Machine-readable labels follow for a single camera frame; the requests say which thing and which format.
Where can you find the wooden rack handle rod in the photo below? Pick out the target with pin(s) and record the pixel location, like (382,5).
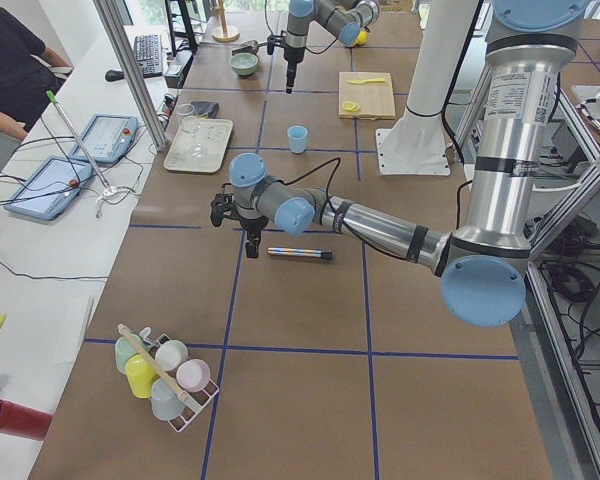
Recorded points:
(181,394)

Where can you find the lemon slices on board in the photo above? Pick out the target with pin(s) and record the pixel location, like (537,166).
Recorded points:
(350,106)

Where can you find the pink cup in rack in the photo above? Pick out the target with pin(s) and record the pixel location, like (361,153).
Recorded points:
(193,375)

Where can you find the blue teach pendant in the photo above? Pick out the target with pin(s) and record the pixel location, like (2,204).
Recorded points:
(49,191)
(109,137)

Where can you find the white wire cup rack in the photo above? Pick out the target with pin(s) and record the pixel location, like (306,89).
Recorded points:
(197,402)

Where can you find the red cylinder bottle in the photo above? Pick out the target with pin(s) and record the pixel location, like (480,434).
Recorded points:
(22,421)

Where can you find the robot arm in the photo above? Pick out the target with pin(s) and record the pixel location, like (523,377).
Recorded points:
(481,263)
(342,19)

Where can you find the yellow plastic knife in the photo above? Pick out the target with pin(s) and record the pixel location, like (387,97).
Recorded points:
(362,81)

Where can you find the green bowl of ice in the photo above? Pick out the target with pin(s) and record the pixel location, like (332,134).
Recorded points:
(244,64)

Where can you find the white cup in rack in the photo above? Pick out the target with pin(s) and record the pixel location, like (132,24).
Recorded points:
(171,354)

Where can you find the wooden mug tree stand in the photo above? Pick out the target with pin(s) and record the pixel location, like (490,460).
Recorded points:
(225,32)

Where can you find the blue teach pendant far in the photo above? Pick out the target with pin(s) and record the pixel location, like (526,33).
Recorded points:
(109,137)

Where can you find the yellow cup in rack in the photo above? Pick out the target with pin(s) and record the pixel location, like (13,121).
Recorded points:
(140,376)

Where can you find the light blue cup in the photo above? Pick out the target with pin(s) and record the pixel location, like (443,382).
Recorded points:
(297,136)

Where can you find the grey-blue cup in rack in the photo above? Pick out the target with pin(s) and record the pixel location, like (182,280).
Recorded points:
(164,403)

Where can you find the black computer mouse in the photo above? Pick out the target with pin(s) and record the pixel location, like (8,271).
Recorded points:
(114,75)

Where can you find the green cup in rack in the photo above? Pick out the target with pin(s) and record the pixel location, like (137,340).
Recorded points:
(123,351)

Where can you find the steel muddler with black cap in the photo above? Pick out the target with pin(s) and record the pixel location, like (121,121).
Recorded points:
(300,253)

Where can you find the aluminium frame post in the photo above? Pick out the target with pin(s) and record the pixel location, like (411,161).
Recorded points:
(112,22)

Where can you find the yellow lemon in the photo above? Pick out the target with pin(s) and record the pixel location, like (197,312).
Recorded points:
(361,39)

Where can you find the clear wine glass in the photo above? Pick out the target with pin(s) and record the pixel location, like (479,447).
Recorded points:
(189,124)

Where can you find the seated person in black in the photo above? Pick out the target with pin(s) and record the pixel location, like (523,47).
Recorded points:
(26,76)

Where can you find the blue teach pendant near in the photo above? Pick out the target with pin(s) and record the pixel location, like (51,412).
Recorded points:
(49,191)

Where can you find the wooden cutting board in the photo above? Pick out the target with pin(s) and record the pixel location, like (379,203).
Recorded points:
(376,100)

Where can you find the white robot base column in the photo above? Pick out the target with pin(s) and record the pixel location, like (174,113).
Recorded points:
(416,145)

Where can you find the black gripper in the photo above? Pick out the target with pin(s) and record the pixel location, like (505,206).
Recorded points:
(292,56)
(253,227)

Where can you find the steel ice scoop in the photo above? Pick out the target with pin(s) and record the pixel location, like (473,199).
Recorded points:
(253,47)

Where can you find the cream bear tray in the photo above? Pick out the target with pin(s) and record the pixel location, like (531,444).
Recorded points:
(214,135)

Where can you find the black keyboard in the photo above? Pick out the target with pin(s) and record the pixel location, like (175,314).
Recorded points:
(149,55)

